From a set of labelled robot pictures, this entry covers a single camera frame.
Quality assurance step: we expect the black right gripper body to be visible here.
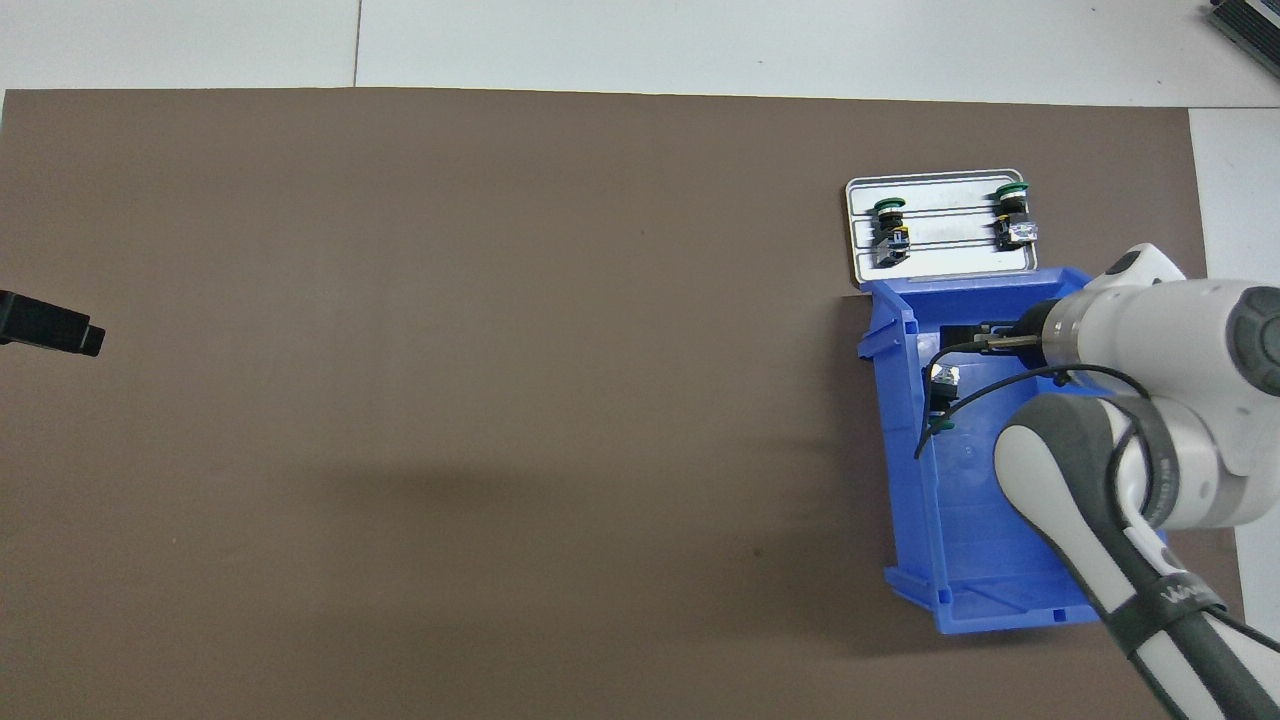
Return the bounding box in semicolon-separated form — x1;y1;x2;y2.
1008;298;1057;355

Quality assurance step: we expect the green push button switch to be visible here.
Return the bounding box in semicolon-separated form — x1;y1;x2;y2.
926;363;963;434
872;197;913;269
990;182;1040;251

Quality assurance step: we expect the grey metal tray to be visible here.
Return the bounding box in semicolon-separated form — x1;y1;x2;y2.
845;168;1041;291

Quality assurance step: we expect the blue plastic storage bin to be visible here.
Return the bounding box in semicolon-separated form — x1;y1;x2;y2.
857;266;1171;637

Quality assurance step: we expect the black ribbed device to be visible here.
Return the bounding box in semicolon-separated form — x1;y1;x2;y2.
1205;0;1280;53

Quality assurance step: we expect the brown paper table mat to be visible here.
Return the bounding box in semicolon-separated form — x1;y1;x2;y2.
0;88;1256;720

